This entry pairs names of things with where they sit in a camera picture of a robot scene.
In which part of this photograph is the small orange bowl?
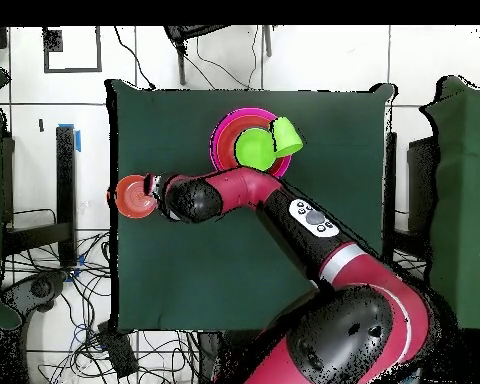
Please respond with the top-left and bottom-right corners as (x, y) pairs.
(114, 174), (159, 220)

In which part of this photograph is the small green bowl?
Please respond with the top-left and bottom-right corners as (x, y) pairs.
(234, 127), (278, 172)

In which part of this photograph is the green cup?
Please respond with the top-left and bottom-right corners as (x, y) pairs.
(268, 116), (305, 158)

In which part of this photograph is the large orange bowl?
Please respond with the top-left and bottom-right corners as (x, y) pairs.
(216, 114), (283, 174)

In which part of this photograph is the blue tape strip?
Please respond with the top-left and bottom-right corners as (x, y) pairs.
(57, 122), (82, 154)

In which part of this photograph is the black metal stand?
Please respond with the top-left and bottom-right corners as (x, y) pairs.
(383, 131), (439, 273)
(1, 125), (78, 269)

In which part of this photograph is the large pink bowl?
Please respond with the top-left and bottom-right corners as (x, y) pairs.
(208, 107), (293, 179)

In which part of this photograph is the dark green tablecloth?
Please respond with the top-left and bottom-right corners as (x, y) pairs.
(104, 78), (397, 335)

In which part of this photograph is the grey wheeled base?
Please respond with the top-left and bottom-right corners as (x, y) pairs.
(1, 271), (67, 314)

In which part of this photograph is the black power brick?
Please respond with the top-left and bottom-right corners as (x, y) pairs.
(96, 319), (140, 379)

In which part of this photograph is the tangled cable bundle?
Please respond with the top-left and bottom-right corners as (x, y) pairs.
(3, 231), (199, 384)

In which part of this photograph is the black camera tripod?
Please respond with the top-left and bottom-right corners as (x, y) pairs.
(162, 24), (275, 87)

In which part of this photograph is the black floor cable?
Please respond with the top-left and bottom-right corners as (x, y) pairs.
(113, 25), (157, 90)
(194, 25), (262, 90)

